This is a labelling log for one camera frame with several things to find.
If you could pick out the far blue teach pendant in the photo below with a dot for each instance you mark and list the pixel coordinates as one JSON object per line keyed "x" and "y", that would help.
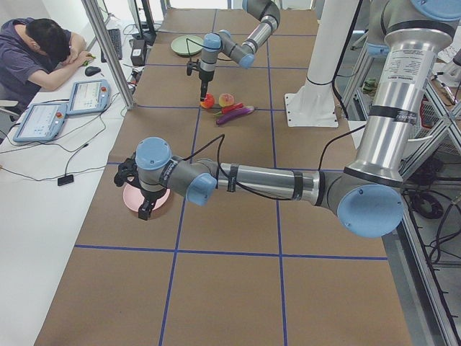
{"x": 89, "y": 97}

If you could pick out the near blue teach pendant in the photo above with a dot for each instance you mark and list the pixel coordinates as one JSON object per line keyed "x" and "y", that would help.
{"x": 41, "y": 122}

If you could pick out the purple eggplant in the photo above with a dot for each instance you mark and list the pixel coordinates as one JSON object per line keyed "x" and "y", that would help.
{"x": 233, "y": 114}

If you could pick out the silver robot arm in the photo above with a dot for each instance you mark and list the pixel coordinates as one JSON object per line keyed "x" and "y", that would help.
{"x": 365, "y": 194}
{"x": 215, "y": 43}

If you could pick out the blue teach pendant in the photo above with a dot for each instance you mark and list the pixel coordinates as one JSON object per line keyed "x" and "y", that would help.
{"x": 41, "y": 122}
{"x": 89, "y": 97}

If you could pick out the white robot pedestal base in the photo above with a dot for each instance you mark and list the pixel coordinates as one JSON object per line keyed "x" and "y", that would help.
{"x": 313, "y": 105}

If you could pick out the aluminium frame post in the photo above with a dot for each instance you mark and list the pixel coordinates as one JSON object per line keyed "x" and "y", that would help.
{"x": 95, "y": 18}

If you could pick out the green plate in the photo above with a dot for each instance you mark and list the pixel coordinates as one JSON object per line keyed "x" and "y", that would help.
{"x": 187, "y": 45}

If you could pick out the pink plate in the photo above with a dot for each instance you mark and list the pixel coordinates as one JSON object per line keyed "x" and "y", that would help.
{"x": 133, "y": 198}

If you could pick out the yellow pink peach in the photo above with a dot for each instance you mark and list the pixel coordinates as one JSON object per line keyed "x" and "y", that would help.
{"x": 226, "y": 100}

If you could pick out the black computer mouse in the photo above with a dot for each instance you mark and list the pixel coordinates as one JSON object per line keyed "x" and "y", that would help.
{"x": 92, "y": 70}

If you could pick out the black keyboard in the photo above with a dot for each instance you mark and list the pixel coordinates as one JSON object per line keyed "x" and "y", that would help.
{"x": 115, "y": 39}

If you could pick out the black power adapter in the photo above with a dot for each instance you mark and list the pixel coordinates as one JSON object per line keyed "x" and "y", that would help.
{"x": 138, "y": 52}

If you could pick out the red chili pepper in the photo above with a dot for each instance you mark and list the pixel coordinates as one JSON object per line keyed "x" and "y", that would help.
{"x": 226, "y": 110}

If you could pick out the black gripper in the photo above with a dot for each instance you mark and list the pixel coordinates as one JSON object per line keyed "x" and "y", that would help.
{"x": 206, "y": 76}
{"x": 151, "y": 194}

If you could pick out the seated person in blue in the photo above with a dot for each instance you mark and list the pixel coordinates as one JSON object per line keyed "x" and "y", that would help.
{"x": 38, "y": 54}

